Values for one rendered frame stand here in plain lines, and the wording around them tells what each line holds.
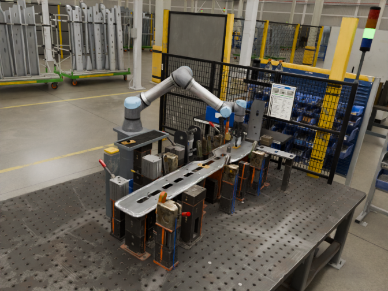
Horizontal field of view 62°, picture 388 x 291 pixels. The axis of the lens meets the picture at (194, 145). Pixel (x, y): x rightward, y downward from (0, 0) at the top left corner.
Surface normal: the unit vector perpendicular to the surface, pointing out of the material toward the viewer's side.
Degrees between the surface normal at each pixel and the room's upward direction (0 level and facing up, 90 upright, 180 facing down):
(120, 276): 0
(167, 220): 90
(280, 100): 90
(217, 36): 90
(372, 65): 90
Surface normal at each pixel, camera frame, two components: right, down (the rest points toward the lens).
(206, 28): -0.69, 0.19
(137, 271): 0.08, -0.93
